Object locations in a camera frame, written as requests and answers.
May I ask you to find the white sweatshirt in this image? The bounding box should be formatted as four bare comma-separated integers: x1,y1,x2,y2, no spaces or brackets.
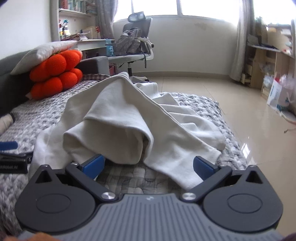
30,72,226,189

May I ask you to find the grey patterned curtain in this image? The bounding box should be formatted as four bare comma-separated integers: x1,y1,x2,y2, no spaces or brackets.
95,0,116,40

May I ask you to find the checkered bed sheet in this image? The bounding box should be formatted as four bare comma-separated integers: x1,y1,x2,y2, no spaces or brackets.
81,74,111,81

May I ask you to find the wooden shelf unit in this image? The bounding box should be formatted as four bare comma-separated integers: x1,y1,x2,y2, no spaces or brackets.
240,17,296,98

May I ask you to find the plain grey curtain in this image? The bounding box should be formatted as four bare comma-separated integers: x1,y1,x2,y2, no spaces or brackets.
229,0,255,81

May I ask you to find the blue tissue box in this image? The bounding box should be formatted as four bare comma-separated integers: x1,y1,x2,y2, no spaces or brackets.
105,39,116,57

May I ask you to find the grey quilted blanket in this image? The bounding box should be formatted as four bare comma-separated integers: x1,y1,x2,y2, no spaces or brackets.
0,79,249,234

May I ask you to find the white bookshelf with books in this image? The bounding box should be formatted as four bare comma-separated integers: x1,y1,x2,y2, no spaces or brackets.
58,0,97,16

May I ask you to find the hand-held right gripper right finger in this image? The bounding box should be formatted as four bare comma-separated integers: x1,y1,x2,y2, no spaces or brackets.
181,156,266,203

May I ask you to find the grey sofa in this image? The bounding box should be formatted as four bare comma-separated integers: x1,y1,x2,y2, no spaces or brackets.
0,50,109,116

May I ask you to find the grey office chair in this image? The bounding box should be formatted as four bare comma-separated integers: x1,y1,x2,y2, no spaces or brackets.
107,13,155,81

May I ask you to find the white pillow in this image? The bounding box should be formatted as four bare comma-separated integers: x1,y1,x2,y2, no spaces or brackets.
10,40,78,75

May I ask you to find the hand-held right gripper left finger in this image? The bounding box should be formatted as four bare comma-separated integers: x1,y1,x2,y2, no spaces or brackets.
30,153,118,204

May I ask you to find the narrow window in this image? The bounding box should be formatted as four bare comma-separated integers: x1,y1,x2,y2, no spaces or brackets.
253,0,294,25

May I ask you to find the white paper bag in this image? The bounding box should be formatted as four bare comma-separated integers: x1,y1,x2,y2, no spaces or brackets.
266,74,296,112

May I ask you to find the white desk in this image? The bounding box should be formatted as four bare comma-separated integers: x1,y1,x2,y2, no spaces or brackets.
75,39,116,57

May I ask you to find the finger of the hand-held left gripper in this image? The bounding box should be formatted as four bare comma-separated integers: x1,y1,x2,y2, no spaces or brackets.
0,141,18,151

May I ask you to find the wide window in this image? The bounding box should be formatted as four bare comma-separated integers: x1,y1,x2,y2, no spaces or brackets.
113,0,245,24

